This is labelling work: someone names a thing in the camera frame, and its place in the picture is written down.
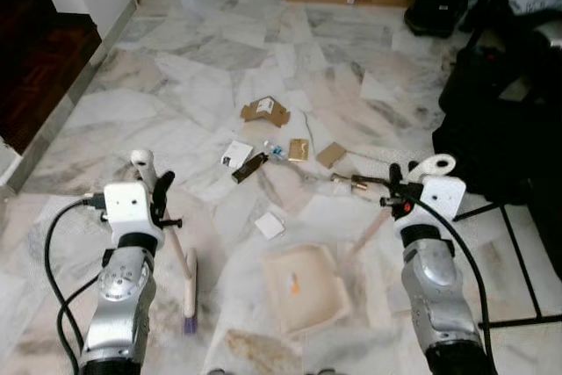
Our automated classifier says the cream broom with purple bristles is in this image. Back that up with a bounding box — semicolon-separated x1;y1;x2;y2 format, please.
130;150;201;335

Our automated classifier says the cream long-handled dustpan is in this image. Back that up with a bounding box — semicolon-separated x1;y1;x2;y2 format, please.
261;154;458;338

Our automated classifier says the brass coloured tube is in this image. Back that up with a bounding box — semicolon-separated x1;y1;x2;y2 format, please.
329;173;371;193

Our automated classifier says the tan cardboard scrap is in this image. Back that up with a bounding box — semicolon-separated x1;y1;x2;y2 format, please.
315;141;349;170

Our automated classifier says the white card with black print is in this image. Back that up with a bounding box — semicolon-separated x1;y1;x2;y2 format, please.
220;140;255;169

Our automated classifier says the dark brown wrapper stick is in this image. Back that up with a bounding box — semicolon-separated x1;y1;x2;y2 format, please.
231;153;270;185

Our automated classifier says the golden packet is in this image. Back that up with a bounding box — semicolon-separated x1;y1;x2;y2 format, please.
288;138;311;163

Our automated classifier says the large black covered furniture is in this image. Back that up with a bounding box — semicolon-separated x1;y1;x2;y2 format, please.
432;0;562;209

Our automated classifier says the white paper square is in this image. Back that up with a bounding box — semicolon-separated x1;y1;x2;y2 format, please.
254;211;287;241

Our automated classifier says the folded brown cardboard piece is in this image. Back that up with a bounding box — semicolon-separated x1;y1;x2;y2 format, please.
241;97;292;128

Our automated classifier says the black metal stand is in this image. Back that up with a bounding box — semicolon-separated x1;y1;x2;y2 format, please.
452;202;562;330

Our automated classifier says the dark wooden staircase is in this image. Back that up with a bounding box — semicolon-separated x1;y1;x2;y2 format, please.
0;0;103;156

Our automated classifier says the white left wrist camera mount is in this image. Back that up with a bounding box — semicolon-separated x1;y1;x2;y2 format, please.
104;182;166;249

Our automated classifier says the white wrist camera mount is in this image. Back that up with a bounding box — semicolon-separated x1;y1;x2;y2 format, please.
104;182;166;249
421;176;467;222

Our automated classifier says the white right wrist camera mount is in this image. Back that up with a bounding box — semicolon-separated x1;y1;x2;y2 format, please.
421;176;467;222

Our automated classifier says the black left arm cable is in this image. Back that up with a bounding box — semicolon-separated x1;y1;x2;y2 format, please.
44;192;108;374

